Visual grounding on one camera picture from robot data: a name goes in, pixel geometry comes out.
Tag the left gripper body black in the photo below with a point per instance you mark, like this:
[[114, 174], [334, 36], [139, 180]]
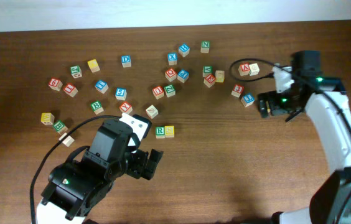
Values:
[[144, 163]]

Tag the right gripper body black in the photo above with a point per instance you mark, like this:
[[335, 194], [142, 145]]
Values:
[[279, 102]]

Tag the green R block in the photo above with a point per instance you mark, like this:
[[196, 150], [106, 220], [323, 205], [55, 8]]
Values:
[[160, 132]]

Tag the yellow S block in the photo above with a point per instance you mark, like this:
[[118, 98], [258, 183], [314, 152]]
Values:
[[169, 131]]

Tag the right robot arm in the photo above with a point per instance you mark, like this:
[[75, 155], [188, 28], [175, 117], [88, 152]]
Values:
[[328, 109]]

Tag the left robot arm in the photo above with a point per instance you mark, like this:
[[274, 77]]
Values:
[[89, 172]]

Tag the red Y block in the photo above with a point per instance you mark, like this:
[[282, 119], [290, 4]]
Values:
[[125, 107]]

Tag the green B block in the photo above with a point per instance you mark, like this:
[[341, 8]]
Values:
[[96, 107]]

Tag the plain wooden block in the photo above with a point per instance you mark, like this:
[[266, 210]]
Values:
[[66, 140]]

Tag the plain leaf picture block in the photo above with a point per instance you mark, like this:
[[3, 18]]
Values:
[[152, 111]]

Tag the plain white picture block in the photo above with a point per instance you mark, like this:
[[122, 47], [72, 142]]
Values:
[[254, 69]]

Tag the blue 5 block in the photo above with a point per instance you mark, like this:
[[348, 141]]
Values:
[[120, 94]]

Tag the green E block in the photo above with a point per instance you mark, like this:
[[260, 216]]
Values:
[[60, 127]]

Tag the blue T block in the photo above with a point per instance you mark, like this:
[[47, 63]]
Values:
[[101, 86]]

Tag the red A block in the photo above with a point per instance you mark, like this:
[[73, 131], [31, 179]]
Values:
[[244, 69]]

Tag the blue L block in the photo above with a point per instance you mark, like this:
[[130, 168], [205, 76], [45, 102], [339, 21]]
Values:
[[247, 100]]

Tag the red U block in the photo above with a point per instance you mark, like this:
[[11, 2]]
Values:
[[158, 92]]

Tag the red I block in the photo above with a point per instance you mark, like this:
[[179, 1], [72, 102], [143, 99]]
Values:
[[70, 90]]

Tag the yellow W block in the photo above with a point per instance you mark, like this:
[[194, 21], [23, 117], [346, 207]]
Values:
[[47, 118]]

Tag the red 3 block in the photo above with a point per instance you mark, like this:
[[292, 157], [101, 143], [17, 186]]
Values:
[[237, 90]]

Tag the green Z block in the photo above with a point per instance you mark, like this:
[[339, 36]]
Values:
[[170, 90]]

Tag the green J block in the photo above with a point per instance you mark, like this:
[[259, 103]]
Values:
[[76, 71]]

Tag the red 6 block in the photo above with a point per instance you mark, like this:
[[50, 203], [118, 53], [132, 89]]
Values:
[[55, 84]]

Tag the yellow block top left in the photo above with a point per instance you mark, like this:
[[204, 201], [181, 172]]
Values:
[[93, 65]]

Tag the plain yellow-print block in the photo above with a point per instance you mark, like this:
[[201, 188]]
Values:
[[220, 76]]

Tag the blue D block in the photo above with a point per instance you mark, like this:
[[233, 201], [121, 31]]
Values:
[[126, 61]]

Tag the red Q block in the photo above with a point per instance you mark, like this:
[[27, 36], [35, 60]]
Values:
[[170, 74]]

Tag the red E block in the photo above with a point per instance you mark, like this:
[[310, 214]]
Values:
[[209, 80]]

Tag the green V block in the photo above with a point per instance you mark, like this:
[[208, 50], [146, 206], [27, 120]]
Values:
[[206, 70]]

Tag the blue P block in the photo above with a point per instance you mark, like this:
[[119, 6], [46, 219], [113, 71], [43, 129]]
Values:
[[183, 76]]

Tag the green N block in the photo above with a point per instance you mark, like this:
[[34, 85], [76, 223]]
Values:
[[205, 47]]

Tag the blue X block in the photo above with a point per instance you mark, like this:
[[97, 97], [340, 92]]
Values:
[[172, 58]]

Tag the blue H block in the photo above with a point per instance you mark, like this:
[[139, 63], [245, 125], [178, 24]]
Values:
[[184, 50]]

